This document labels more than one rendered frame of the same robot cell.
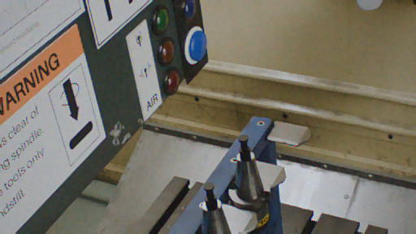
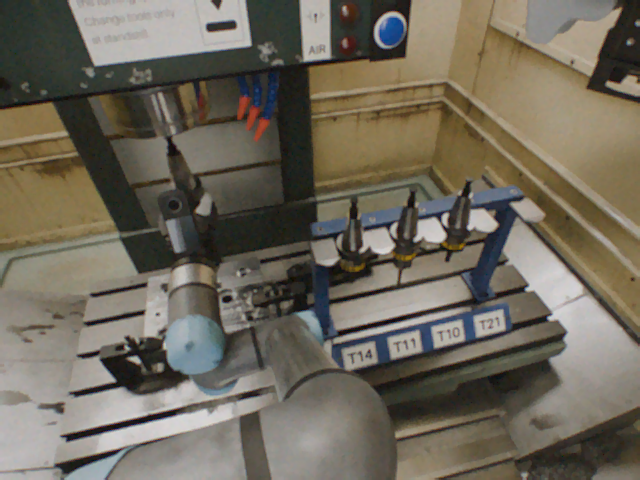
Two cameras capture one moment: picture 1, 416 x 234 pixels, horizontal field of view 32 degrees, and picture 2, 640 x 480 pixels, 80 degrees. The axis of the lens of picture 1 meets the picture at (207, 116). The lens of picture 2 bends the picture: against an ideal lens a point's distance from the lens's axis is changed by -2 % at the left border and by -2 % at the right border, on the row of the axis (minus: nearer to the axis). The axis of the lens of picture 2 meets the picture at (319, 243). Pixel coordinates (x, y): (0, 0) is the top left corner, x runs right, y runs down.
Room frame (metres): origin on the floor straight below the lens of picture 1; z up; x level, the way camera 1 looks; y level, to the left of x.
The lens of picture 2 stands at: (0.21, -0.27, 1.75)
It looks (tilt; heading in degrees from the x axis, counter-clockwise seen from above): 44 degrees down; 45
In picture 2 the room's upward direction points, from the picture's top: 3 degrees counter-clockwise
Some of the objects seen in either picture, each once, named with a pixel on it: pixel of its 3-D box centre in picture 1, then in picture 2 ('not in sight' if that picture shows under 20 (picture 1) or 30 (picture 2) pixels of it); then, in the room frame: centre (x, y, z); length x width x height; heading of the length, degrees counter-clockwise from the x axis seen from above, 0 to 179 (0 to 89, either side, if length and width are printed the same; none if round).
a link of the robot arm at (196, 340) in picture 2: not in sight; (195, 329); (0.31, 0.09, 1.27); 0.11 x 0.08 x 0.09; 58
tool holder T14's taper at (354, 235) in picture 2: not in sight; (353, 229); (0.64, 0.07, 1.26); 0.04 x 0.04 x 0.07
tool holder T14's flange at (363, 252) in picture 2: not in sight; (352, 246); (0.64, 0.07, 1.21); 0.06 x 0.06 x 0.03
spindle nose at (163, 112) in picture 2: not in sight; (151, 79); (0.46, 0.34, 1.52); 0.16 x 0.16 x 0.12
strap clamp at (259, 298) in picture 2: not in sight; (280, 301); (0.56, 0.23, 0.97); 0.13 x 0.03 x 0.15; 148
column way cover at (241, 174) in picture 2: not in sight; (200, 146); (0.70, 0.71, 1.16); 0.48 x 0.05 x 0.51; 148
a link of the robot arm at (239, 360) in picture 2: not in sight; (221, 359); (0.33, 0.09, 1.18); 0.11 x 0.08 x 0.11; 152
